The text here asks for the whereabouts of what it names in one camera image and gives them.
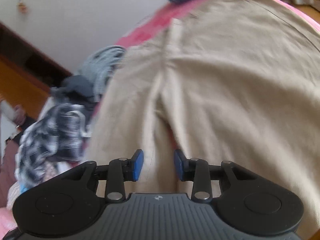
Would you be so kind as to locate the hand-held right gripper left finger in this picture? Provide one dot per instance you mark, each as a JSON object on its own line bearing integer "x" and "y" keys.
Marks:
{"x": 137, "y": 165}

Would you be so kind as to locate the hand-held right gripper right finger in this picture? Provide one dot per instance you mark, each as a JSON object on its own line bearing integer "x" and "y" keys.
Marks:
{"x": 178, "y": 165}

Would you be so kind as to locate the beige pants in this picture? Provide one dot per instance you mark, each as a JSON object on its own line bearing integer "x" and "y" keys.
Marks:
{"x": 225, "y": 80}

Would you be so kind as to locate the pink houndstooth garment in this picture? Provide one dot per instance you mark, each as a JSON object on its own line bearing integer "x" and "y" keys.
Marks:
{"x": 51, "y": 172}

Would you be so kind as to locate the plaid shirt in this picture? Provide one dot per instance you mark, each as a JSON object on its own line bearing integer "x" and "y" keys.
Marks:
{"x": 50, "y": 135}

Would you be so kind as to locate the dark grey garment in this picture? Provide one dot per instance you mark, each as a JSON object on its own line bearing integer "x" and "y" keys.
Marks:
{"x": 80, "y": 87}

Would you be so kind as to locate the grey striped garment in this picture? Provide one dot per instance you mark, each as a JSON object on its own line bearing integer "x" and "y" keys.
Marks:
{"x": 102, "y": 65}

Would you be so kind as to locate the mauve quilt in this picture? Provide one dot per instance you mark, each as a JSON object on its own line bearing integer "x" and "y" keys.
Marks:
{"x": 8, "y": 175}

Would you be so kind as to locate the pink floral blanket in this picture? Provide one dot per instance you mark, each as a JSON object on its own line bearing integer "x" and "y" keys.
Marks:
{"x": 150, "y": 27}

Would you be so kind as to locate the dark wooden wardrobe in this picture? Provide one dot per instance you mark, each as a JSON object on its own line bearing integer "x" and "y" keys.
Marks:
{"x": 25, "y": 75}

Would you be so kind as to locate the wall hook ornament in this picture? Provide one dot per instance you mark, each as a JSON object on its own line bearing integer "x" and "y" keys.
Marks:
{"x": 22, "y": 7}

